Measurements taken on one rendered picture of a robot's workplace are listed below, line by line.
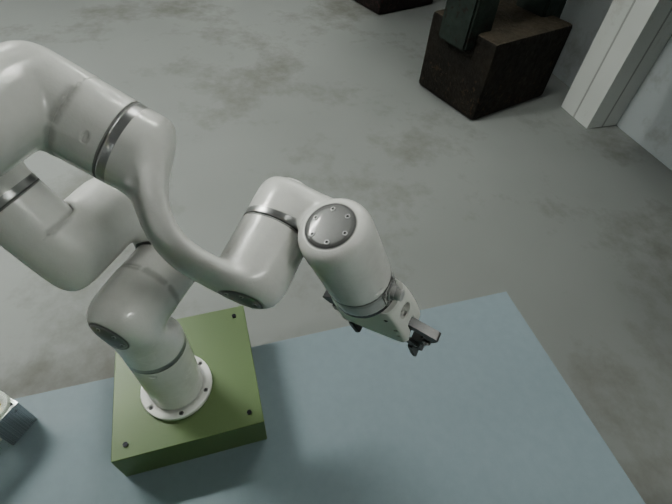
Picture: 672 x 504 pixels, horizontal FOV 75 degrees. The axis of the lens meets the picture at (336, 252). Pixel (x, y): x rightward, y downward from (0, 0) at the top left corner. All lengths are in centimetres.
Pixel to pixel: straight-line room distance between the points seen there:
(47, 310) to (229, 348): 142
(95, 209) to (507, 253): 206
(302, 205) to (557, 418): 79
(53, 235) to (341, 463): 62
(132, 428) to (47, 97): 59
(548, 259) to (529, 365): 142
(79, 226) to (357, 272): 35
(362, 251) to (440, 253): 188
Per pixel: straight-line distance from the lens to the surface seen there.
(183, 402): 85
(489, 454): 98
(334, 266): 39
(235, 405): 86
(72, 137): 45
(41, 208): 60
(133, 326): 62
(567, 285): 240
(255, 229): 43
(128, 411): 90
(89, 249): 61
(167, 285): 64
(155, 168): 43
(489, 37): 316
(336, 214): 40
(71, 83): 47
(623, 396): 218
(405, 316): 53
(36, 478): 102
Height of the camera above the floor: 163
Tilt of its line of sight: 49 degrees down
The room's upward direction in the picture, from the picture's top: 5 degrees clockwise
